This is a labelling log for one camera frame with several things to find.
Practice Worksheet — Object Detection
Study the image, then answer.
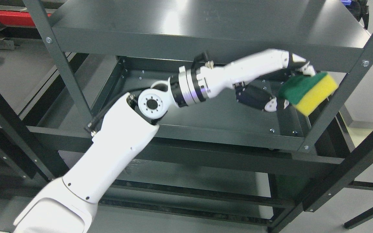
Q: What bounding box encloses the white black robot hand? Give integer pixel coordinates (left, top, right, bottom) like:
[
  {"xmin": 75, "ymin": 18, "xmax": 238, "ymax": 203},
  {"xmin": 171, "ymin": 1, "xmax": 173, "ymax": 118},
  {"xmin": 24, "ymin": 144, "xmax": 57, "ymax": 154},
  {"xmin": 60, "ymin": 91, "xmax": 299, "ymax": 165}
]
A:
[{"xmin": 200, "ymin": 49, "xmax": 316, "ymax": 98}]

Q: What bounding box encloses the green yellow sponge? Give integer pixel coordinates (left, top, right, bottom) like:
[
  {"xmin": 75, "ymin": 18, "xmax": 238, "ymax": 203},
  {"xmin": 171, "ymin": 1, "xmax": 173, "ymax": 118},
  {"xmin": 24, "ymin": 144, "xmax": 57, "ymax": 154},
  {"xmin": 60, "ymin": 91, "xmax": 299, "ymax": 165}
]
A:
[{"xmin": 278, "ymin": 72, "xmax": 339, "ymax": 116}]

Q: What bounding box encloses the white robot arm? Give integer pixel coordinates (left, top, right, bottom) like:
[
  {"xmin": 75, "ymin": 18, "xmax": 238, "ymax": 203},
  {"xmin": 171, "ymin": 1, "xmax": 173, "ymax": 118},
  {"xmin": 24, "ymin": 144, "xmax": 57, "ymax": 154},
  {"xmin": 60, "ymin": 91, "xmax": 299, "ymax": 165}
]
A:
[{"xmin": 13, "ymin": 67, "xmax": 208, "ymax": 233}]

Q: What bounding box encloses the grey metal shelving unit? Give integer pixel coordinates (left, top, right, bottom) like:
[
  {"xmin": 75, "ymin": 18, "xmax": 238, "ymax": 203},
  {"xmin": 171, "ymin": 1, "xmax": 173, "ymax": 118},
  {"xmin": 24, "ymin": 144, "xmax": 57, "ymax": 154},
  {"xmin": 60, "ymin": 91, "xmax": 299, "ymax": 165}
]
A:
[{"xmin": 0, "ymin": 0, "xmax": 373, "ymax": 233}]

